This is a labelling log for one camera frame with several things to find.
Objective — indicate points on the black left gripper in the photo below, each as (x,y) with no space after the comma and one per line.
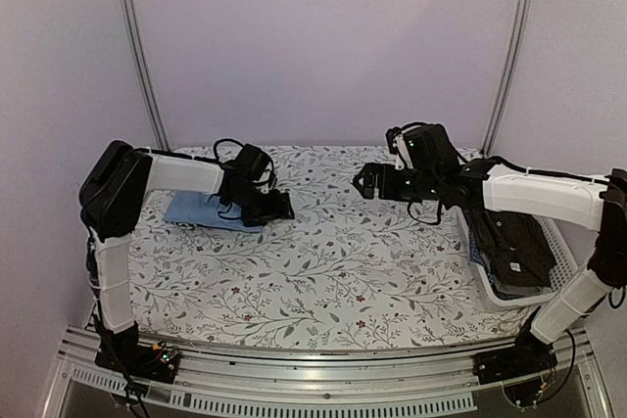
(277,208)

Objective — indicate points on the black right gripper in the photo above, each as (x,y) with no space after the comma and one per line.
(371,171)

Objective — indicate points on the light blue long sleeve shirt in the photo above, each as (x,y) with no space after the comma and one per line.
(206,211)

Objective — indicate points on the red black plaid shirt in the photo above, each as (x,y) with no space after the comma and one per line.
(184,225)

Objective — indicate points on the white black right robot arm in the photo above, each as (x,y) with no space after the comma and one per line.
(428,167)

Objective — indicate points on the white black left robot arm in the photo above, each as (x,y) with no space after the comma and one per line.
(111,201)

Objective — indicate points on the floral patterned table cloth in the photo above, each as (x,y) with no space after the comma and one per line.
(344,273)

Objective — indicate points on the blue checked shirt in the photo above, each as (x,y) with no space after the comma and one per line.
(477,260)

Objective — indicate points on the black striped shirt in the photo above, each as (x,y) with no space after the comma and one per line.
(515,246)

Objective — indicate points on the white plastic laundry basket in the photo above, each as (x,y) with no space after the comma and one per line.
(564,269)

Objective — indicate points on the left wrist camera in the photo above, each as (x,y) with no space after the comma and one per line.
(268,182)

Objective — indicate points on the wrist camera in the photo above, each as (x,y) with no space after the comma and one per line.
(398,146)
(268,182)

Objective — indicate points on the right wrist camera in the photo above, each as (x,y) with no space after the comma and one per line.
(398,146)

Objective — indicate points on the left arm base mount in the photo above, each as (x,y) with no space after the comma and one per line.
(157,363)

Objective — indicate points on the aluminium front rail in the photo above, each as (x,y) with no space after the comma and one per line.
(229,381)

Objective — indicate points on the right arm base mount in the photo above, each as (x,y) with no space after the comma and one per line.
(512,362)

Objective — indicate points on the right aluminium frame post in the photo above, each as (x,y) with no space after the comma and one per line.
(520,18)

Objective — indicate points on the aluminium frame post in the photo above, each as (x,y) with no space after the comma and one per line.
(520,18)
(136,47)

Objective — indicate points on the left aluminium frame post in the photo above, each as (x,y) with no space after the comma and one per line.
(136,47)

